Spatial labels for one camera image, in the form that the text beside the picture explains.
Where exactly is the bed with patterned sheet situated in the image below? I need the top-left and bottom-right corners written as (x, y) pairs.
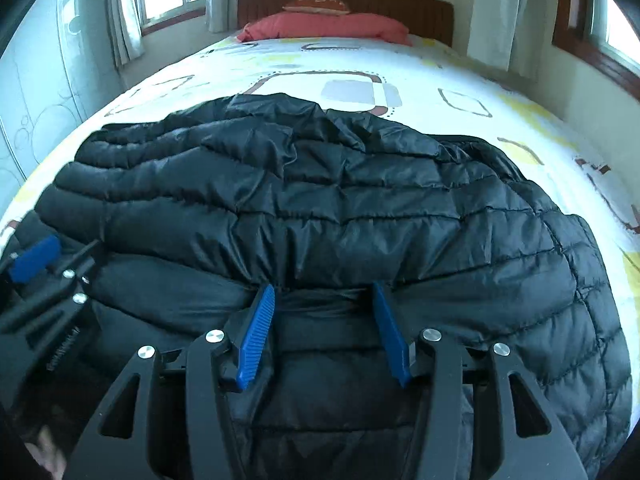
top-left (0, 35), bottom-right (640, 361)

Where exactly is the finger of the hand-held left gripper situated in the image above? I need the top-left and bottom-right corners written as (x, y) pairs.
top-left (0, 234), bottom-right (103, 333)

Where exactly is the long white curtain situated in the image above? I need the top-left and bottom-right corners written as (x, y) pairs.
top-left (467, 0), bottom-right (538, 81)

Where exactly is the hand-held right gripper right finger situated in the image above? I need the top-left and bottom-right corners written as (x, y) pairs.
top-left (371, 281), bottom-right (589, 480)

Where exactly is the brown patterned pillow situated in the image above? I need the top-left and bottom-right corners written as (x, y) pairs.
top-left (282, 0), bottom-right (351, 15)

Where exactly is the frosted glass sliding wardrobe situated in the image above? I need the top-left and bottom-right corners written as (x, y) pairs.
top-left (0, 0), bottom-right (126, 211)

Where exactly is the wood framed window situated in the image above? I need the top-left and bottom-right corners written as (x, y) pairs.
top-left (552, 0), bottom-right (640, 106)

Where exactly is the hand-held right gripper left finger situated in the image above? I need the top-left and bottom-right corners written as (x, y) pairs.
top-left (65, 283), bottom-right (277, 480)

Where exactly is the black quilted puffer jacket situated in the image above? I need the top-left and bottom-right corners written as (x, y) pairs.
top-left (30, 92), bottom-right (633, 480)

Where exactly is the red pillow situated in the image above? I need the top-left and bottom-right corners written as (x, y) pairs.
top-left (236, 11), bottom-right (413, 47)

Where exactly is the wooden headboard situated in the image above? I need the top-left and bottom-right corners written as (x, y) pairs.
top-left (237, 0), bottom-right (455, 48)

